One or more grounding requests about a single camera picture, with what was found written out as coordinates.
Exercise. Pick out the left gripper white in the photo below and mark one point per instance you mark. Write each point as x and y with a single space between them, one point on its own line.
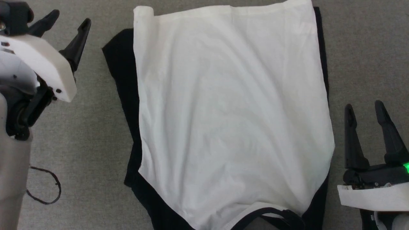
48 64

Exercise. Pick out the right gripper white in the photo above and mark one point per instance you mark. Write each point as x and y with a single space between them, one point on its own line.
374 195

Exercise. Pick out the white shirt with black sleeves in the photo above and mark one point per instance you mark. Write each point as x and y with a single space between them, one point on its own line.
230 111

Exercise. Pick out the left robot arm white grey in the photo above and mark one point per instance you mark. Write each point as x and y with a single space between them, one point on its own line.
11 166

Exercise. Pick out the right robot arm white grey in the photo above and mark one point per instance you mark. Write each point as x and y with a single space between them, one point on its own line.
393 222

